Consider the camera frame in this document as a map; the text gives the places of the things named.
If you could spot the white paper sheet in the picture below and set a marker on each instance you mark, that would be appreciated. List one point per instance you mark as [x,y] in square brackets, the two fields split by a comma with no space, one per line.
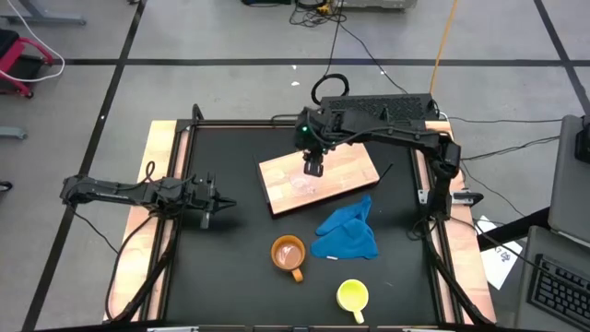
[502,263]

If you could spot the black computer case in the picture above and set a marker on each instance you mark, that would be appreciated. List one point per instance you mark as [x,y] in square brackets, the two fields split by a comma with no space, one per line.
[369,103]

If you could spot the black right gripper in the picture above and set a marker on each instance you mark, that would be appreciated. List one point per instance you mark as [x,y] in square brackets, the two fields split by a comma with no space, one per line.
[320,131]

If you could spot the grey side desk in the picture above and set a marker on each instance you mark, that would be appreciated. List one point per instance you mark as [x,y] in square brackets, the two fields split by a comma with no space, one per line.
[530,249]

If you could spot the black keyboard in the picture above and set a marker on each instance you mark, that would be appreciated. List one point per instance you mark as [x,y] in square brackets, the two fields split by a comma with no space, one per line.
[560,290]

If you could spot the pale yellow mug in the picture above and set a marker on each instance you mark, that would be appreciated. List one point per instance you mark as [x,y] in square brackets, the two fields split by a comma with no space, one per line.
[352,295]

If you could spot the mustard yellow ceramic mug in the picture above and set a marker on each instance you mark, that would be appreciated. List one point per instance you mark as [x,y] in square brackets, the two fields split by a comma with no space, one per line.
[288,256]

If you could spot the clear plastic footed cup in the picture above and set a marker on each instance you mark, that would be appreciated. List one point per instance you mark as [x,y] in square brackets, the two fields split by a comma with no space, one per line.
[303,183]

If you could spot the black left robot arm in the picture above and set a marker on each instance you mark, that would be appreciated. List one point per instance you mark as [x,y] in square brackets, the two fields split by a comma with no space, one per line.
[115,191]

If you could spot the red cart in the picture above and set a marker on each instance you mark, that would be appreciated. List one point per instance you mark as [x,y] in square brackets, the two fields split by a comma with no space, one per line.
[11,55]

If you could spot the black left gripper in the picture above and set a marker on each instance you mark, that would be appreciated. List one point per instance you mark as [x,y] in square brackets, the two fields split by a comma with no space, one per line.
[205,198]

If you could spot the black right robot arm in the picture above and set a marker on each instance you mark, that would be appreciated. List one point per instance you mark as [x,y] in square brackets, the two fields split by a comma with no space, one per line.
[447,159]

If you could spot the grey laptop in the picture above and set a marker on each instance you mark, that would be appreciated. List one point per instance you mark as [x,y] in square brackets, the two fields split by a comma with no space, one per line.
[571,198]

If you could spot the black desk bar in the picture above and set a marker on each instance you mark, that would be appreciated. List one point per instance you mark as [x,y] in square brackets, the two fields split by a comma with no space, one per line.
[516,228]

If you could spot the grey table foot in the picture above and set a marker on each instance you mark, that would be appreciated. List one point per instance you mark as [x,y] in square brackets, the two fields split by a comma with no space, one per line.
[46,19]

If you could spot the blue microfiber cloth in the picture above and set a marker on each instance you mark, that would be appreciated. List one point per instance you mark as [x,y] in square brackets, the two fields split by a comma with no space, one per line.
[345,235]

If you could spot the black table frame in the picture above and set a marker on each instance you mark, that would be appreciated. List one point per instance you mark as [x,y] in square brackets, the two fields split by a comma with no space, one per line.
[230,123]

